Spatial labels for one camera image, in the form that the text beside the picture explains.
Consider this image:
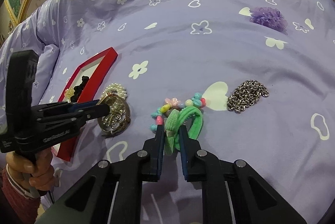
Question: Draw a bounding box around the bronze bangle bracelet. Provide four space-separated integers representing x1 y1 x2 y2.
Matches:
97 95 131 138

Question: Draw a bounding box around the white pearl bracelet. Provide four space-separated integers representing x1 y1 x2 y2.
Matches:
100 83 128 125

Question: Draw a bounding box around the green fabric hair tie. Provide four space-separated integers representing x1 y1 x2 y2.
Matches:
164 105 204 157

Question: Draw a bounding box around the colorful bead bracelet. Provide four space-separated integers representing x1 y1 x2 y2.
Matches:
149 92 207 132

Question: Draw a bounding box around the red sleeve left forearm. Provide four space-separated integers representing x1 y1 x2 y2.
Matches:
1 169 40 223

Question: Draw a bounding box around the red jewelry tray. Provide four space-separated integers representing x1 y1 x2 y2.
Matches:
52 47 118 162

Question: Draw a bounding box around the left hand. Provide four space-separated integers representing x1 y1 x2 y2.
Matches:
6 148 54 191

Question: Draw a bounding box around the yellow hair claw clip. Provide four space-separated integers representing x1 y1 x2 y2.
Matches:
64 87 74 103

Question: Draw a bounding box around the black hair scrunchie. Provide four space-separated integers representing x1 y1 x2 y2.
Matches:
70 76 90 103

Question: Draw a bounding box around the purple floral duvet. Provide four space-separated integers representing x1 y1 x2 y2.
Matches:
1 0 334 223

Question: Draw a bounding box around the purple flower hair scrunchie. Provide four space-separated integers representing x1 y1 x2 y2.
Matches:
250 7 287 32

